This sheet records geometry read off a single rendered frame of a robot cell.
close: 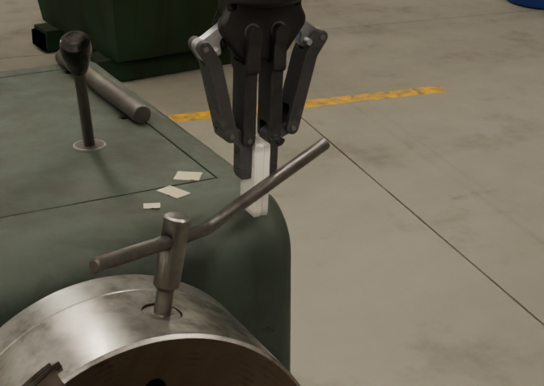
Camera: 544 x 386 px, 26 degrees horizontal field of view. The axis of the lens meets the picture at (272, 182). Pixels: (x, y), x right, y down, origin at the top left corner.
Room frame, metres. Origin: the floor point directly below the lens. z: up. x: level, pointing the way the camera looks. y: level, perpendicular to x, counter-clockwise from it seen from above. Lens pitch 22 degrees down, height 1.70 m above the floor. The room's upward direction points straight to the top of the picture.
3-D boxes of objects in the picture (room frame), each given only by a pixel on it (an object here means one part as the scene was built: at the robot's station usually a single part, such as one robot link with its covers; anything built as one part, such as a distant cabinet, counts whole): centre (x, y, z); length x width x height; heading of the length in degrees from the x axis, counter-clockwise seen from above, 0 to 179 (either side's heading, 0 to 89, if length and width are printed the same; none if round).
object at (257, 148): (1.01, 0.02, 1.30); 0.03 x 0.01 x 0.07; 27
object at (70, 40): (1.13, 0.20, 1.38); 0.04 x 0.03 x 0.05; 27
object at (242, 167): (1.00, 0.03, 1.33); 0.03 x 0.01 x 0.05; 117
